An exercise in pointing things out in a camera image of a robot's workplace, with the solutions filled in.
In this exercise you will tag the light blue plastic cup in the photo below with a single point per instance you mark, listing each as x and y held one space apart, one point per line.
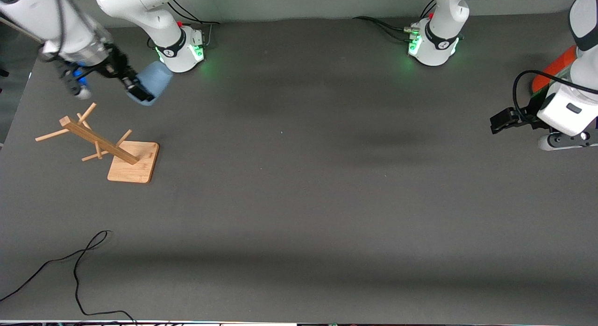
156 76

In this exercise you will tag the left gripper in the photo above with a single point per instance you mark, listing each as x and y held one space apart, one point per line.
529 116

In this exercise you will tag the wooden mug tree rack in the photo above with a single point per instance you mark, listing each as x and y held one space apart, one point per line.
133 167

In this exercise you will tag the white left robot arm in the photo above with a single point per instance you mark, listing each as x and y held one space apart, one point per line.
439 46

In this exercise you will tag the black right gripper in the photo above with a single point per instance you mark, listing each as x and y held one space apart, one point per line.
116 66

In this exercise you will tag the orange cylindrical can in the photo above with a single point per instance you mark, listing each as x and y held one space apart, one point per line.
553 71

